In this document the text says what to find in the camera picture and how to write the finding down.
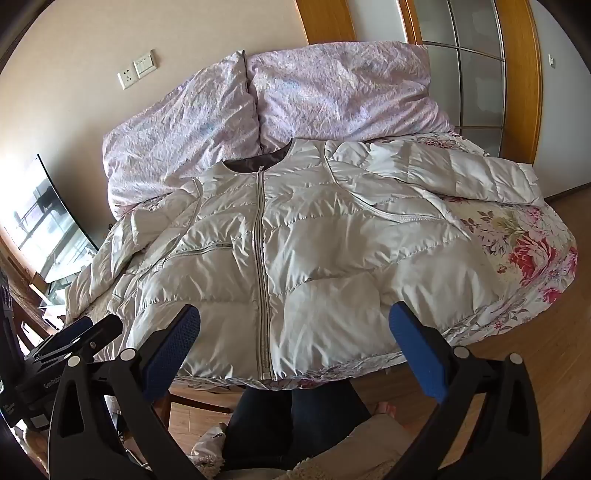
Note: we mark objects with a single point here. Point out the frosted glass door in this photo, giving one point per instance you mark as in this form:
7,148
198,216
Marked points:
475,87

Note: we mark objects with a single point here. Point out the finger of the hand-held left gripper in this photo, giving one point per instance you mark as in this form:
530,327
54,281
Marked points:
108,326
76,331

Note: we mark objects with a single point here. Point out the person's bare foot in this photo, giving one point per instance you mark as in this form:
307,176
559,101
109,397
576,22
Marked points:
385,408

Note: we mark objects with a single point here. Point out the wooden door post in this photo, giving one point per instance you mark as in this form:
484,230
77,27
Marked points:
325,21

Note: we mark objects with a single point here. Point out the person's dark trousers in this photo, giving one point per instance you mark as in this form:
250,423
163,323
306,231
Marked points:
295,420

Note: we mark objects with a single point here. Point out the white wall light switch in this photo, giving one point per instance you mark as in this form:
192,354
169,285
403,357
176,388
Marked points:
144,63

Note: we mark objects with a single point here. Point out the floral bed cover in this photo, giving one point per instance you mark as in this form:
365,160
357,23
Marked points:
521,249

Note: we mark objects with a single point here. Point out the glass television stand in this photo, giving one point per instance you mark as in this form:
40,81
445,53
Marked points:
48,295

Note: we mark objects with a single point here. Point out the pink crinkled pillow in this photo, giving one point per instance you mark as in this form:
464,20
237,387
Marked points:
184,129
341,92

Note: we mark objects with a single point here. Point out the white fluffy slipper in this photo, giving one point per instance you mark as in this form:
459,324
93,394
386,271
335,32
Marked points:
207,450

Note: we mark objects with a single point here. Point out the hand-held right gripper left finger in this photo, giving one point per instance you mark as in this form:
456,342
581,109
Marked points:
178,339

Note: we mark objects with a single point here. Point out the wooden bed frame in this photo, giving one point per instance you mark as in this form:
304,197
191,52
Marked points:
198,399

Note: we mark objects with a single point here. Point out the white puffer jacket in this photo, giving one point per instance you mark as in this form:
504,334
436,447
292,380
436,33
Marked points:
323,240

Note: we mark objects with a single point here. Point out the white wall socket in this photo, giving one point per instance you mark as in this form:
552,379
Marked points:
127,79

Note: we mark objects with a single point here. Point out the wooden glass-panel door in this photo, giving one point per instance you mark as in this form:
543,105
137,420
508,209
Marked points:
524,92

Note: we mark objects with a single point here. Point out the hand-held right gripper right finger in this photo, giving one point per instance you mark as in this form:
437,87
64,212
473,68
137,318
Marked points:
415,350

